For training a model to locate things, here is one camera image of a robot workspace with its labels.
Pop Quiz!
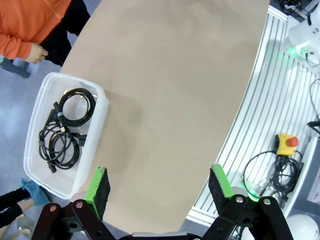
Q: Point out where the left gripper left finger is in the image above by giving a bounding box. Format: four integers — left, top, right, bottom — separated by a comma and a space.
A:
32, 166, 126, 240

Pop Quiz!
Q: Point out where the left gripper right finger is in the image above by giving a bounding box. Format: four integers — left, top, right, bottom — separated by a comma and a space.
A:
202, 163, 293, 240

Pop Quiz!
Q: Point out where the black power cable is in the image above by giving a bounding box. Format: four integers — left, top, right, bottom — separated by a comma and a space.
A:
38, 122, 88, 174

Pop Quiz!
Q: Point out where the black USB cable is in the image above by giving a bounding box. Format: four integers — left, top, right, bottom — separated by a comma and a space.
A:
49, 88, 97, 133

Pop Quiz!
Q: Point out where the person's right forearm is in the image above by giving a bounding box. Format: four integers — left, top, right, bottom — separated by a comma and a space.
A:
0, 32, 33, 61

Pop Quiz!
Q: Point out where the blue gloved hand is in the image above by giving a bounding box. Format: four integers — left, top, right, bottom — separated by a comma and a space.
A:
21, 178, 51, 207

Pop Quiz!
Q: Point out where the person's right hand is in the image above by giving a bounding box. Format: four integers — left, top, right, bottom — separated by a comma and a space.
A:
26, 42, 49, 64

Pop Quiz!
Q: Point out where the clear plastic storage box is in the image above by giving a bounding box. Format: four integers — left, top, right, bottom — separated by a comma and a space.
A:
23, 71, 110, 200

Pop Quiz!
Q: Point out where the yellow emergency stop button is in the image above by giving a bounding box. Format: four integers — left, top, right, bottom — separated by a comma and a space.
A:
274, 133, 300, 157

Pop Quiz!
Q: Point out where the bystander in black clothes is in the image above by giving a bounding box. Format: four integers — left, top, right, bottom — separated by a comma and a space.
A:
0, 187, 32, 228

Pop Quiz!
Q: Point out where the white control cabinet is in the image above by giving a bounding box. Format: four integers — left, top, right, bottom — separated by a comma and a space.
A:
284, 137, 320, 221

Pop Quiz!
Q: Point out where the dark green plastic stool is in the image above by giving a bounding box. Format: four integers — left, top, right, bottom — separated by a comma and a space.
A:
0, 56, 31, 79

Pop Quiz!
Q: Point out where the person in orange hoodie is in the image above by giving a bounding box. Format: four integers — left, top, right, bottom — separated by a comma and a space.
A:
0, 0, 91, 67

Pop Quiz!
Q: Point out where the black cable bundle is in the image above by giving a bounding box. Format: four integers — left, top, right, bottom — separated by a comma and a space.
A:
243, 149, 304, 209

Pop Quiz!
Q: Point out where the white slatted base frame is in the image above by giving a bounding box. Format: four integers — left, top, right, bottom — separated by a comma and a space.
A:
187, 4, 320, 226

